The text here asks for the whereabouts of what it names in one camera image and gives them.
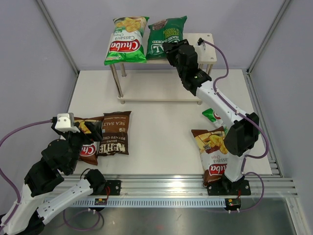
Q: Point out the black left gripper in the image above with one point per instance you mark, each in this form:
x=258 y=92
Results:
x=96 y=135

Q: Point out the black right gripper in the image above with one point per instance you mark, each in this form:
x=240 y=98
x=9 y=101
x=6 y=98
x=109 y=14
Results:
x=171 y=49

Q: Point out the dark green Real chips bag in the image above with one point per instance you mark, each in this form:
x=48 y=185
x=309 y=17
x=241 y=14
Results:
x=165 y=31

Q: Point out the green Chuba cassava chips bag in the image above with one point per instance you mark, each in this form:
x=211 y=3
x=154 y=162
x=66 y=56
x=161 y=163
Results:
x=126 y=44

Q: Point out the green Chuba seaweed chips bag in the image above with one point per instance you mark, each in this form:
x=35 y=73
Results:
x=213 y=117

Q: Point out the brown Chuba cassava chips bag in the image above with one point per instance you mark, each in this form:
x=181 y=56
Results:
x=213 y=153

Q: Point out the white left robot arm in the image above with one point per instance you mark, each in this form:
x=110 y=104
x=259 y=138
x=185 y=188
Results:
x=29 y=215

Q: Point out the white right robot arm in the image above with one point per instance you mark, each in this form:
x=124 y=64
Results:
x=242 y=127

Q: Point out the white two-tier wooden shelf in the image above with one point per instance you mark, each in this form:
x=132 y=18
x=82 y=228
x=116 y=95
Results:
x=150 y=84

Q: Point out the brown Chuba bag left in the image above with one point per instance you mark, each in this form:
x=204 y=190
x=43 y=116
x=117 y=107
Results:
x=89 y=152

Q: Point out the brown Kettle sea salt bag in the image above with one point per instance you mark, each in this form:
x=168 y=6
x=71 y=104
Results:
x=115 y=127

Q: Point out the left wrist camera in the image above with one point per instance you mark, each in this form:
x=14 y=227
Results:
x=63 y=123

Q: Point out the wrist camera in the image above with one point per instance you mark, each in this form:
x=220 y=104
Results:
x=63 y=123
x=200 y=48

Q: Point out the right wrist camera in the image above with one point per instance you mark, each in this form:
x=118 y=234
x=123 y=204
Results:
x=200 y=48

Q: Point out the white slotted cable duct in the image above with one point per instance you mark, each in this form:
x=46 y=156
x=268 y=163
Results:
x=115 y=202

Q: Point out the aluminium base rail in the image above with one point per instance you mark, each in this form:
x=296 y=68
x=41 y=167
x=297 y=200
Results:
x=190 y=186

